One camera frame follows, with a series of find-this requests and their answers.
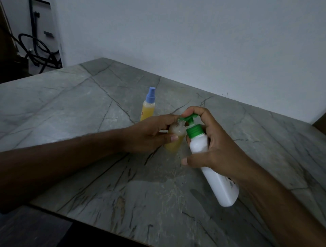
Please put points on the person's right hand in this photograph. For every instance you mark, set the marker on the person's right hand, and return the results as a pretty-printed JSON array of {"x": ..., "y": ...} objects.
[{"x": 226, "y": 155}]

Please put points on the person's left hand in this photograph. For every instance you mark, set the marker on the person's left hand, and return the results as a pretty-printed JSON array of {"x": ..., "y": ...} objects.
[{"x": 142, "y": 138}]

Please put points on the small clear bottle red label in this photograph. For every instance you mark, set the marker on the small clear bottle red label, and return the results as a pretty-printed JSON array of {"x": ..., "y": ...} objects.
[{"x": 147, "y": 110}]

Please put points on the large white bottle green pump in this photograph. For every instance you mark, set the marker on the large white bottle green pump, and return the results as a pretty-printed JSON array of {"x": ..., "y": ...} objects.
[{"x": 198, "y": 145}]

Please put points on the small clear bottle white cap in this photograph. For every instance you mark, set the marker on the small clear bottle white cap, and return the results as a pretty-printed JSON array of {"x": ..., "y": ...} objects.
[{"x": 177, "y": 135}]

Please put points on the blue spray cap with tube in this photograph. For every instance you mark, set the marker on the blue spray cap with tube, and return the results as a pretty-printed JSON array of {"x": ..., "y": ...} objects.
[{"x": 150, "y": 95}]

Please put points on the person's right forearm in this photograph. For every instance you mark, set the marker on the person's right forearm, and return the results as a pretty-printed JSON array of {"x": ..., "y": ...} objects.
[{"x": 293, "y": 213}]

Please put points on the person's left forearm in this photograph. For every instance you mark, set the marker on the person's left forearm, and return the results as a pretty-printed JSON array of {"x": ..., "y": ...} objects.
[{"x": 56, "y": 170}]

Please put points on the brown wooden door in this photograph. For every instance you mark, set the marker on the brown wooden door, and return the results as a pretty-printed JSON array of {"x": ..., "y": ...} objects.
[{"x": 320, "y": 123}]

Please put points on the small grey wall bracket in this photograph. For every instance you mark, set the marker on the small grey wall bracket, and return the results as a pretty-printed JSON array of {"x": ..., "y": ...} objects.
[{"x": 49, "y": 34}]

